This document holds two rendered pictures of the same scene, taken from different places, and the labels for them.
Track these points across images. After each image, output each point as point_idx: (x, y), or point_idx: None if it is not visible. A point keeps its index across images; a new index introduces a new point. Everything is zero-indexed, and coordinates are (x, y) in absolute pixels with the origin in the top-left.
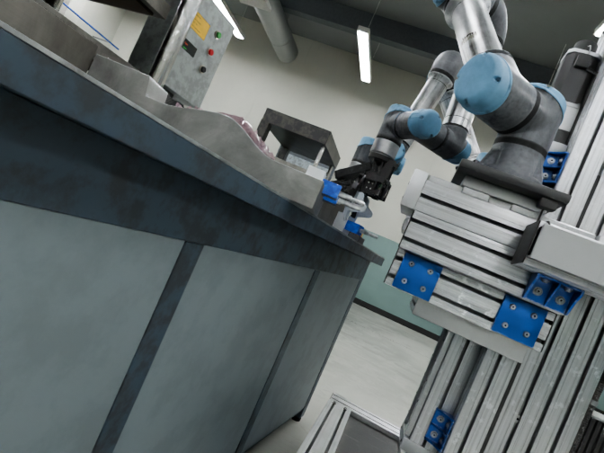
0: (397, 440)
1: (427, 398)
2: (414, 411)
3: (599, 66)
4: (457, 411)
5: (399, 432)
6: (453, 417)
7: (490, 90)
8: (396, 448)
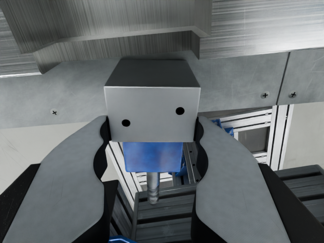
0: (270, 106)
1: (185, 161)
2: (187, 147)
3: None
4: (180, 181)
5: (281, 106)
6: (182, 175)
7: None
8: (255, 108)
